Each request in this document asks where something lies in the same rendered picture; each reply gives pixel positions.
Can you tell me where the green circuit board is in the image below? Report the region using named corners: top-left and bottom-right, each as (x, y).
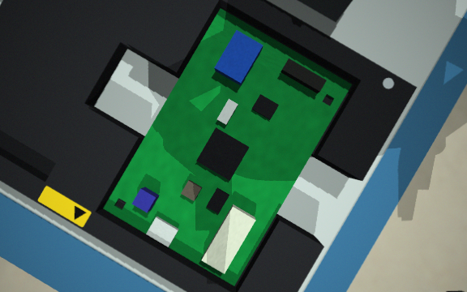
top-left (103, 9), bottom-right (352, 286)

